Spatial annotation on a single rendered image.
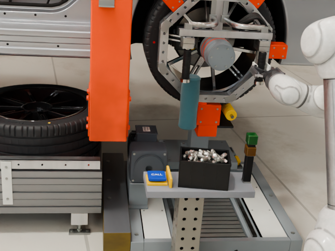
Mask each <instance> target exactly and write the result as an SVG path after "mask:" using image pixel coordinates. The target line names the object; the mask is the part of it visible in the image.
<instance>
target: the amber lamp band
mask: <svg viewBox="0 0 335 251"><path fill-rule="evenodd" d="M256 150H257V148H256V146H255V147H248V146H247V144H245V148H244V153H245V155H246V156H256Z"/></svg>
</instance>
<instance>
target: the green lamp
mask: <svg viewBox="0 0 335 251"><path fill-rule="evenodd" d="M246 142H247V144H248V145H257V143H258V135H257V133H255V132H247V133H246Z"/></svg>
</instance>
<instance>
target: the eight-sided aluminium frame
mask: <svg viewBox="0 0 335 251"><path fill-rule="evenodd" d="M183 1H184V3H183V4H182V5H181V6H180V7H179V8H178V9H177V10H176V11H175V12H172V11H171V12H170V13H169V14H167V15H166V16H165V17H163V19H162V20H161V21H160V26H159V43H158V59H157V68H158V71H159V72H160V73H161V74H162V75H163V76H164V77H165V78H166V79H167V80H168V81H169V82H170V83H171V85H172V86H173V87H174V88H175V89H176V90H177V91H178V92H179V93H181V84H182V82H180V79H179V78H178V77H177V76H176V75H175V74H174V73H173V72H172V71H171V70H170V69H169V67H168V66H167V55H168V34H169V28H170V27H171V26H172V25H173V24H174V23H175V22H176V21H177V20H179V19H180V18H181V17H182V16H183V15H184V14H185V13H186V12H187V11H189V10H190V9H191V8H192V7H193V6H194V5H195V4H196V3H197V2H199V1H200V0H183ZM217 1H224V0H217ZM228 1H231V2H239V3H240V4H241V5H242V7H243V8H244V9H245V10H246V12H247V13H248V14H250V13H252V12H256V13H258V14H260V15H261V13H260V12H259V11H258V10H257V8H256V7H255V6H254V5H253V4H252V3H251V2H250V1H249V0H228ZM261 16H262V15H261ZM262 18H263V19H264V17H263V16H262ZM264 20H265V19H264ZM265 22H266V23H267V25H268V27H269V30H271V32H272V30H273V29H272V27H271V26H270V24H269V23H268V22H267V21H266V20H265ZM268 59H269V52H267V56H266V62H267V63H268ZM254 80H255V78H254V76H253V75H252V74H251V73H250V72H249V73H248V74H247V75H246V76H245V77H244V78H242V79H241V80H240V81H239V82H238V83H237V84H235V85H234V86H233V87H232V88H231V89H229V90H228V91H227V92H212V91H200V92H199V102H203V103H232V102H233V101H235V100H236V99H237V98H238V97H239V96H241V95H242V94H243V93H244V92H245V91H247V90H248V89H249V88H250V87H251V86H252V85H254Z"/></svg>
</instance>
